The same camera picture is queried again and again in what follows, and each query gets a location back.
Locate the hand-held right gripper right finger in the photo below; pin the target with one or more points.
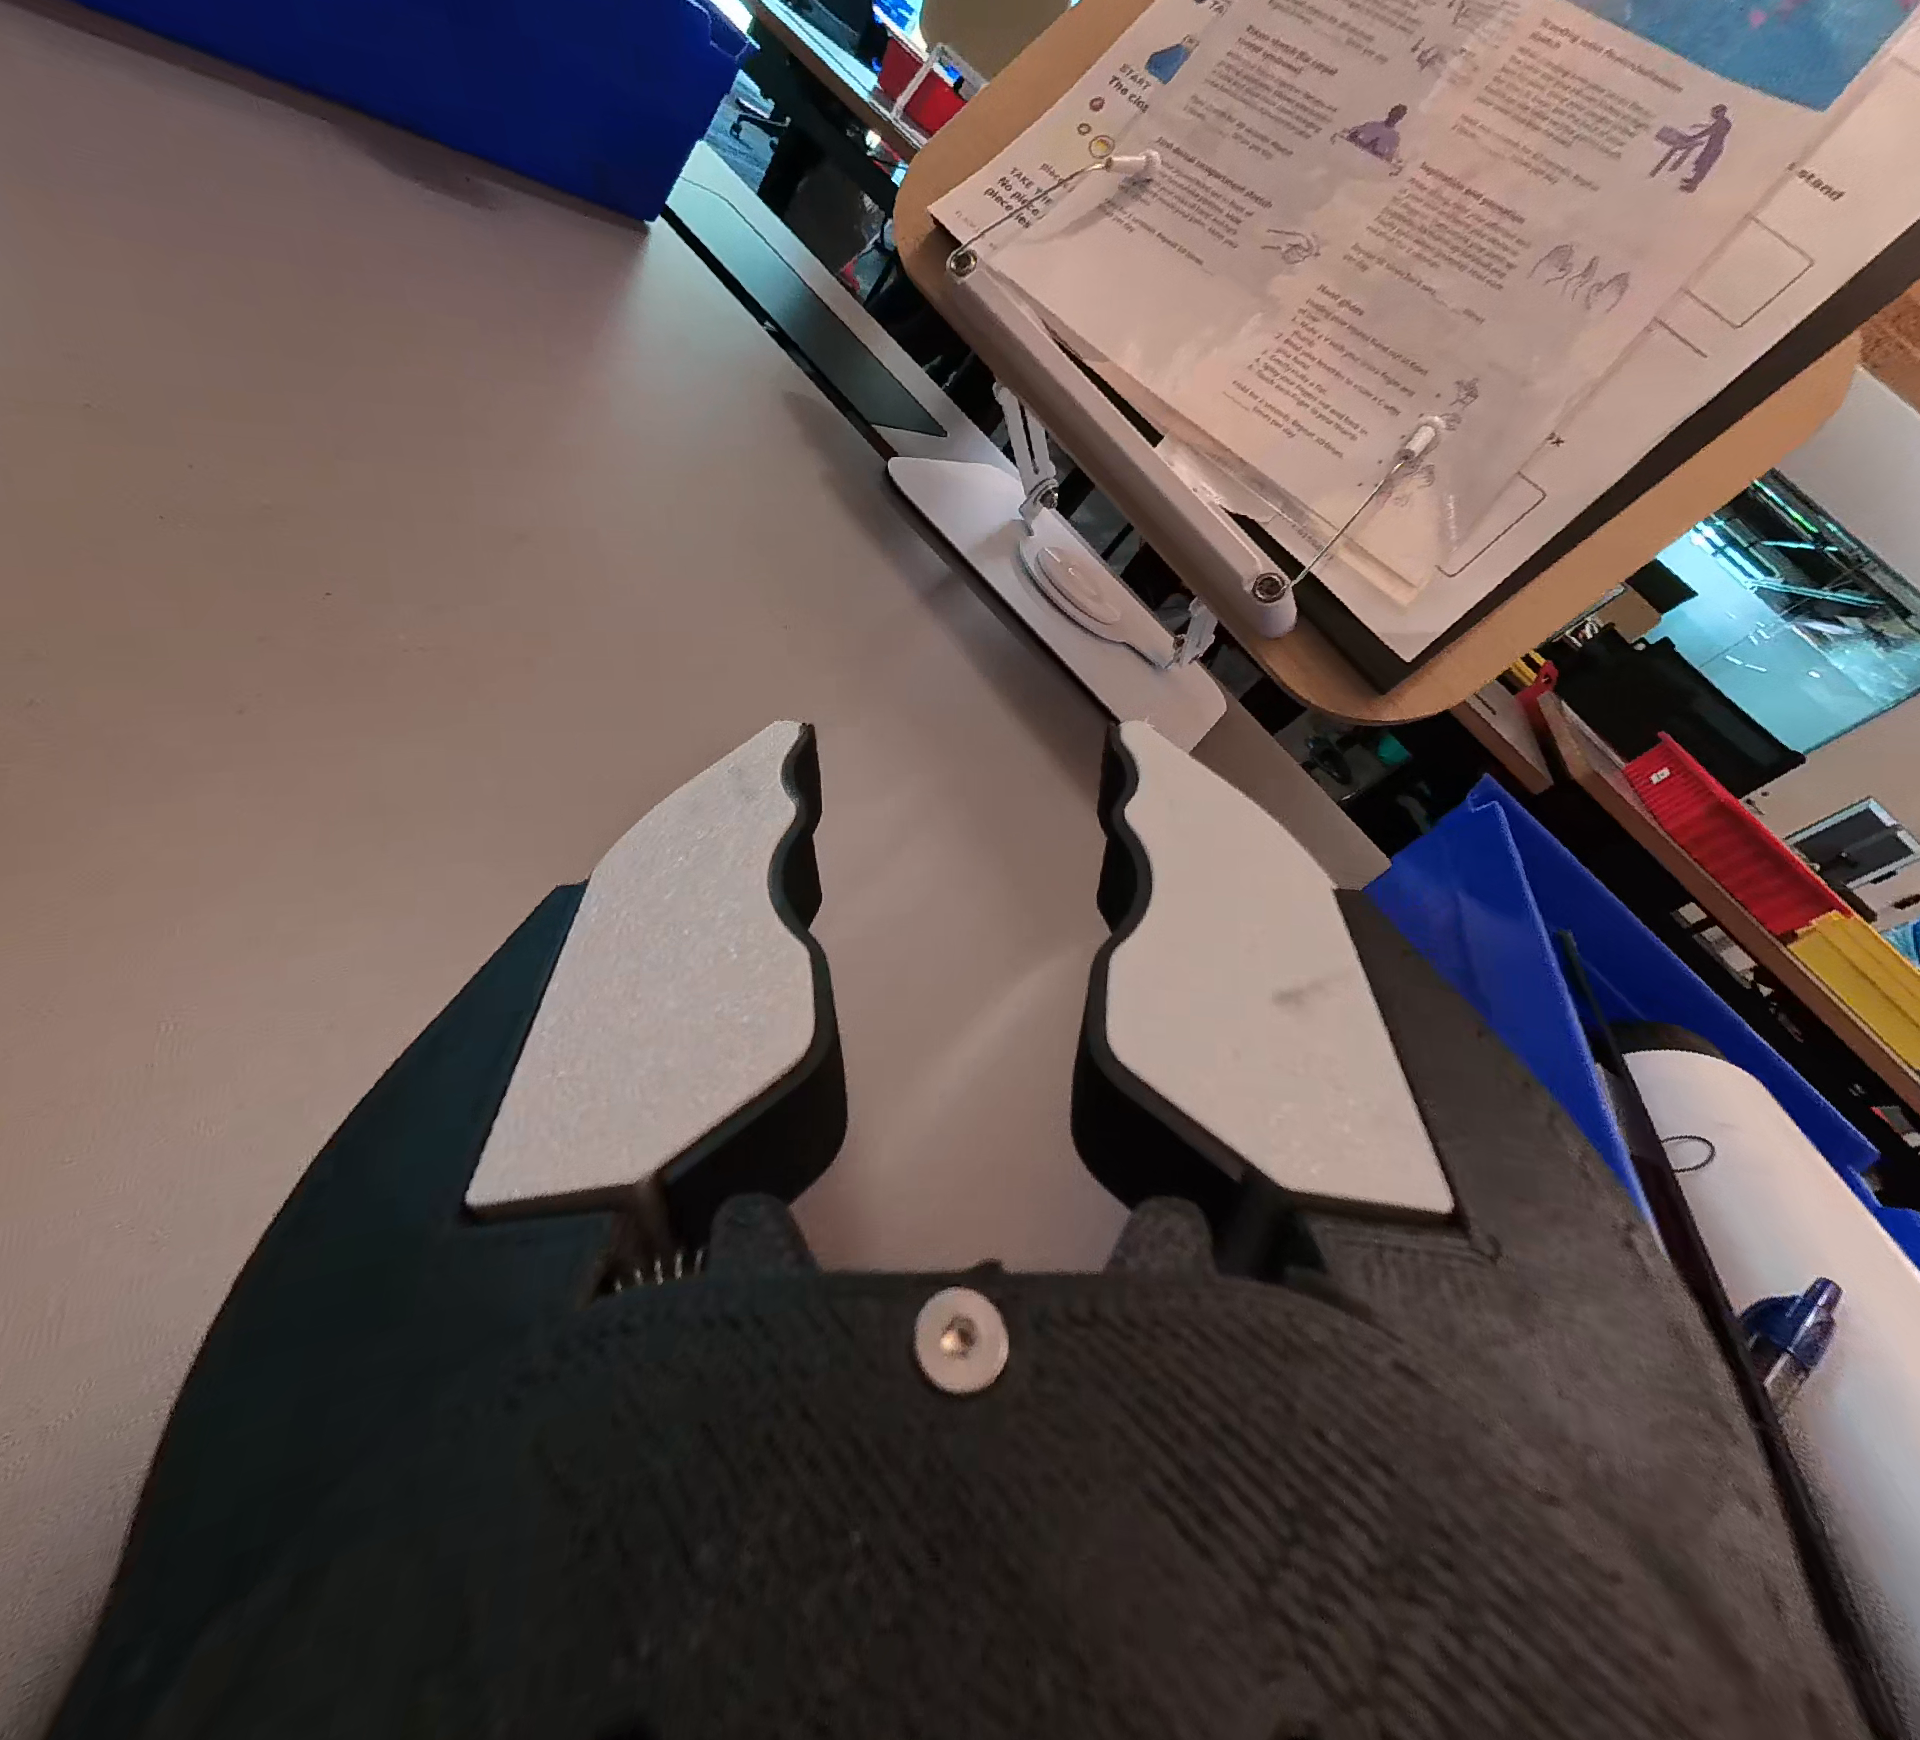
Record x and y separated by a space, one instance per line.
1260 1006

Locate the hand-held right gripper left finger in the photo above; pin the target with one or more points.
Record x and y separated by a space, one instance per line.
661 989

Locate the thin black plate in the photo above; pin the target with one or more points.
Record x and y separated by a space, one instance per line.
1695 1200

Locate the grey desk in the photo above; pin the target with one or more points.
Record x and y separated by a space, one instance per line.
299 572

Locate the red ribbed plastic bin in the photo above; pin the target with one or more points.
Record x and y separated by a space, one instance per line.
1725 840

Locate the white roll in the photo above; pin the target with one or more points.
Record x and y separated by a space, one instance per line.
1800 1171

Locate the yellow ribbed plastic bin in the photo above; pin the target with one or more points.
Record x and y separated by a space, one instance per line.
1866 985

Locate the white instruction sheet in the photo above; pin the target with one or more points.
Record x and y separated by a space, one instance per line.
1725 316

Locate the exercise sheet with blue banner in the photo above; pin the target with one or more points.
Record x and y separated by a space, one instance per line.
1426 163

